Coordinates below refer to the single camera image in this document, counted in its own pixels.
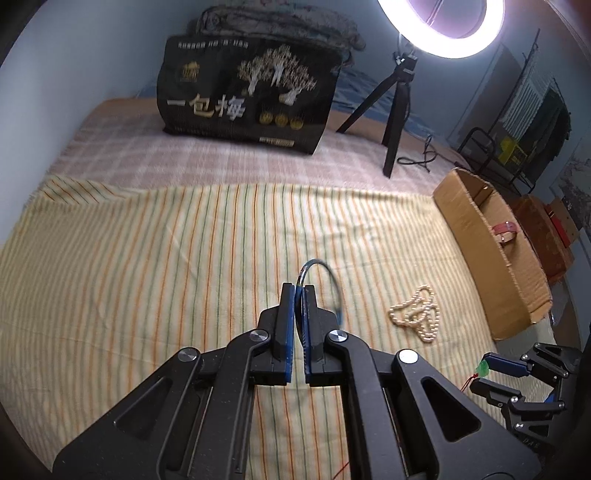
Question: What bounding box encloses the black ring bangle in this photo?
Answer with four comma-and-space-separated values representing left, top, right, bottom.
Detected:
295, 258, 344, 327

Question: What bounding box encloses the black tripod stand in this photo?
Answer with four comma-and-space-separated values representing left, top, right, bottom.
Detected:
337, 52, 418, 178

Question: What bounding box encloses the black printed gift bag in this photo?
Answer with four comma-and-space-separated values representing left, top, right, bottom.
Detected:
156, 35, 342, 154

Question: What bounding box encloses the dark folded quilt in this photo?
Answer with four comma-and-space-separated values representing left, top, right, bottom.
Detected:
187, 1, 367, 51

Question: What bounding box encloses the pink plaid blanket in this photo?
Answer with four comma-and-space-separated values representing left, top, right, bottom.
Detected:
48, 98, 466, 195

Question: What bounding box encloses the thin pearl strand necklace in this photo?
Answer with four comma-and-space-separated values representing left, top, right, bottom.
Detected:
387, 284, 440, 345

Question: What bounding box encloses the black power cable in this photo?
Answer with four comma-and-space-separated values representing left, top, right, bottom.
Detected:
396, 133, 463, 174

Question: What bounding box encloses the cardboard box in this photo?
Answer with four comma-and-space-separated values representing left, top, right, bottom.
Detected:
433, 168, 552, 341

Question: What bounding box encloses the black metal clothes rack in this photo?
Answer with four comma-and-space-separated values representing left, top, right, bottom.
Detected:
457, 31, 571, 194

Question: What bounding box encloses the yellow striped cloth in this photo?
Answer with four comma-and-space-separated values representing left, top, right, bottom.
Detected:
0, 174, 546, 480

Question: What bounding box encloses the white ring light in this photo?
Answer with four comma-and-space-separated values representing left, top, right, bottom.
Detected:
378, 0, 506, 59

